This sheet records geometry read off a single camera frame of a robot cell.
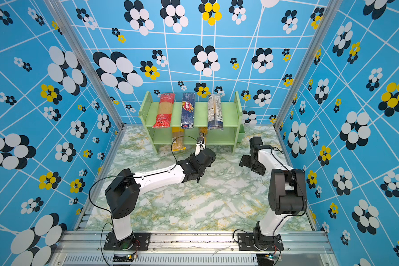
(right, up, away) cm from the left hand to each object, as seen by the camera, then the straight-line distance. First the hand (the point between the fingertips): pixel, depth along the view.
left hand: (206, 152), depth 87 cm
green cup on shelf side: (+19, +8, +2) cm, 20 cm away
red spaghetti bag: (-22, +20, -2) cm, 30 cm away
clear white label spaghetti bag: (+4, +20, -2) cm, 21 cm away
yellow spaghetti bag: (-15, +4, +2) cm, 16 cm away
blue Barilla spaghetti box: (-10, +25, +1) cm, 27 cm away
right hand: (+26, -9, +7) cm, 28 cm away
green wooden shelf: (+17, +11, +14) cm, 25 cm away
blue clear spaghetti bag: (-2, +11, +2) cm, 11 cm away
